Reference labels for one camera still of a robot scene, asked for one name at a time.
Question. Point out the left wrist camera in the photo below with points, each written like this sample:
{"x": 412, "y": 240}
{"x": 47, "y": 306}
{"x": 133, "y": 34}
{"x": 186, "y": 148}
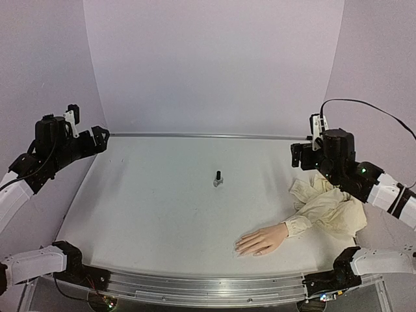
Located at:
{"x": 71, "y": 117}

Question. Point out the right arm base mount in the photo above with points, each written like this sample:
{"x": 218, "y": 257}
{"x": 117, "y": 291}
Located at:
{"x": 340, "y": 278}

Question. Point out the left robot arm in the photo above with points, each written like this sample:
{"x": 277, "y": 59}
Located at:
{"x": 25, "y": 178}

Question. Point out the cream cloth sleeve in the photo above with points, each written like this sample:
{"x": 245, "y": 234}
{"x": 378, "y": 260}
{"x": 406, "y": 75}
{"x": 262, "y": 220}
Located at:
{"x": 319, "y": 203}

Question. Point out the clear nail polish bottle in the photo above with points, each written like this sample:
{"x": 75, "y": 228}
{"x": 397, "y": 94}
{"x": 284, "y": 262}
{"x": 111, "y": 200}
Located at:
{"x": 218, "y": 182}

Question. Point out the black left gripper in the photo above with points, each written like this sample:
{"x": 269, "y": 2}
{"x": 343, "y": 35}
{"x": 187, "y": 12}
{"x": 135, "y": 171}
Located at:
{"x": 101, "y": 143}

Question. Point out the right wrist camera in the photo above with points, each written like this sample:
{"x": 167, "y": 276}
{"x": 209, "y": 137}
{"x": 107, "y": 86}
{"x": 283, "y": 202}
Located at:
{"x": 318, "y": 125}

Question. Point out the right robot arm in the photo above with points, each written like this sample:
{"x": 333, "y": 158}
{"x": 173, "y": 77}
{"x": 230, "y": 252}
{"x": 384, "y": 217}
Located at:
{"x": 369, "y": 183}

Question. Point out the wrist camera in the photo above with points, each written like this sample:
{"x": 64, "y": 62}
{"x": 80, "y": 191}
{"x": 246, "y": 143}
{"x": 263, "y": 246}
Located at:
{"x": 71, "y": 117}
{"x": 318, "y": 125}

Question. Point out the mannequin hand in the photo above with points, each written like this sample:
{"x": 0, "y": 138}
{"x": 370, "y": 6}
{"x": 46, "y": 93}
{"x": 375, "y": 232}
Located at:
{"x": 263, "y": 241}

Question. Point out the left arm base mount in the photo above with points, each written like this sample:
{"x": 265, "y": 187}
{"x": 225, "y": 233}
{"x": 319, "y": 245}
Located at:
{"x": 79, "y": 274}

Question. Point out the aluminium front rail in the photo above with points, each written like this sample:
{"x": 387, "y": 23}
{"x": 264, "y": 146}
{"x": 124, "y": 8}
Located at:
{"x": 145, "y": 292}

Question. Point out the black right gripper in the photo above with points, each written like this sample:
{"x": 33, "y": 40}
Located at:
{"x": 303, "y": 156}

